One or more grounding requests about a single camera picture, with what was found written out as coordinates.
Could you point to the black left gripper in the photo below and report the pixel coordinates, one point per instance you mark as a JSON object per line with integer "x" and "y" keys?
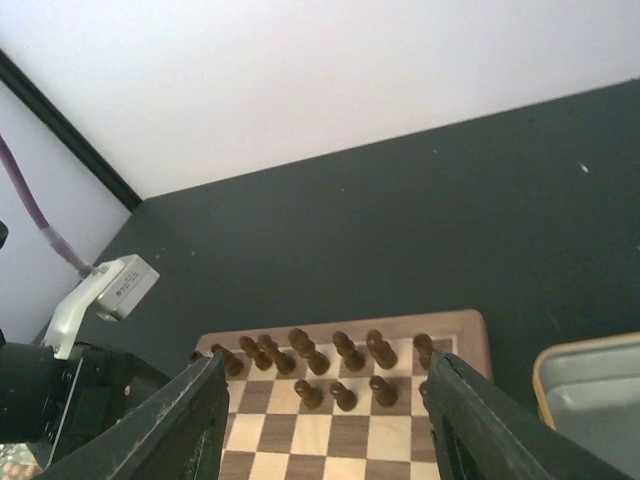
{"x": 56, "y": 406}

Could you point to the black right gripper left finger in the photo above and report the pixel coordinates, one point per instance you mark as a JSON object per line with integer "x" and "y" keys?
{"x": 177, "y": 433}

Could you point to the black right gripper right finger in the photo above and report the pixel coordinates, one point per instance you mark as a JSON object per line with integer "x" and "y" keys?
{"x": 479, "y": 432}

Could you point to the dark chess rook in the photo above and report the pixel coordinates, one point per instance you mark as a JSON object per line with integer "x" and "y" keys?
{"x": 230, "y": 362}

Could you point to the dark chess queen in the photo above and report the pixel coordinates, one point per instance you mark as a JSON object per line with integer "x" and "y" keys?
{"x": 353, "y": 359}

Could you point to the dark chess piece king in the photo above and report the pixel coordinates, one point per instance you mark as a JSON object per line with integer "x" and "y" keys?
{"x": 302, "y": 344}

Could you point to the light wooden chess pieces pile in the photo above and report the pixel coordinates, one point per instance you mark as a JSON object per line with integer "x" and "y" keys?
{"x": 17, "y": 462}

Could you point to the wooden chess board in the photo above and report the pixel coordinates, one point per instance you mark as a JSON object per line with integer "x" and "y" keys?
{"x": 363, "y": 418}

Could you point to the gold metal tin tray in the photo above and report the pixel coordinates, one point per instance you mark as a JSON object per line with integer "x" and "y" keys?
{"x": 588, "y": 391}

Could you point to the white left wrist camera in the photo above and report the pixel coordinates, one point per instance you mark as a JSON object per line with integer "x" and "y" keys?
{"x": 113, "y": 291}

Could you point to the black frame post left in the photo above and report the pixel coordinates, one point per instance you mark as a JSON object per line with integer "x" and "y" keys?
{"x": 38, "y": 104}

